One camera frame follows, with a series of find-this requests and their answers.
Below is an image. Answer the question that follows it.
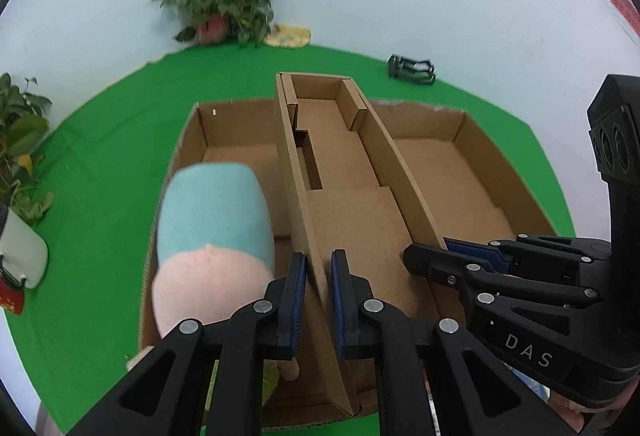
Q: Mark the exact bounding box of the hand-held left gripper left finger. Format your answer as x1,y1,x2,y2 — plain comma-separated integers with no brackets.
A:
65,252,307,436

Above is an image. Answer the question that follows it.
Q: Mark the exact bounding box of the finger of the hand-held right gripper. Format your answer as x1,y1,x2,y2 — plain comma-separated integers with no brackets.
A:
404,243,601,312
445,233,613,287

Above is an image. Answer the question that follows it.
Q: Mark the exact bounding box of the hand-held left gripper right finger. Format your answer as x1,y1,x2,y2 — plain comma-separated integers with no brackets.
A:
330,249,586,436

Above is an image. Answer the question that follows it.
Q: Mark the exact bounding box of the cardboard divider insert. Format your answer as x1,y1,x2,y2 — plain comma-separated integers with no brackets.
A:
276,72,451,417

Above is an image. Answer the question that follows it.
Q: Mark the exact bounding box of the large cardboard box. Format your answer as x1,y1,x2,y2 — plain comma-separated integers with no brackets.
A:
137,99,576,429

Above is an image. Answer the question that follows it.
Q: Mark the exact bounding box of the person's right hand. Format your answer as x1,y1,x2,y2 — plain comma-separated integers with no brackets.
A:
549,390,628,434

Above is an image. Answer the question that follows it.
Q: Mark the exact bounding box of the pink blue green plush toy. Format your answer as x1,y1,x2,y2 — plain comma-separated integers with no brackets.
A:
152,162,301,382

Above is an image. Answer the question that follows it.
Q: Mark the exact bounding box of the black plastic clip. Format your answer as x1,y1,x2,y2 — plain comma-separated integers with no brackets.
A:
387,54,437,84

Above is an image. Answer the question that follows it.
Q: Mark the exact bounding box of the green tablecloth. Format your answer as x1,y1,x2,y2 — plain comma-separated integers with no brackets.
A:
5,44,576,436

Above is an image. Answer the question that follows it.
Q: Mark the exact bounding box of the yellow cloth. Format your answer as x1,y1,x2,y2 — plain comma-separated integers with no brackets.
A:
263,23,312,49

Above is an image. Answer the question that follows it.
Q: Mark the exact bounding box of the red paper cup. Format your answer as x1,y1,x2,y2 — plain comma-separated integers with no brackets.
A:
0,279,26,315

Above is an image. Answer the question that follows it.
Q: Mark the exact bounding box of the large leafy potted plant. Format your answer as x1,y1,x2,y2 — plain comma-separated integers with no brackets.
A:
0,73,56,227

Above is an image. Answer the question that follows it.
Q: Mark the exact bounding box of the white mug with black handle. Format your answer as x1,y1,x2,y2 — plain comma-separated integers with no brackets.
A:
0,206,50,289

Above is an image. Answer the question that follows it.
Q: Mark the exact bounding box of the red wall sign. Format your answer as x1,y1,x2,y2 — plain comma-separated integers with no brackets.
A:
611,0,640,40

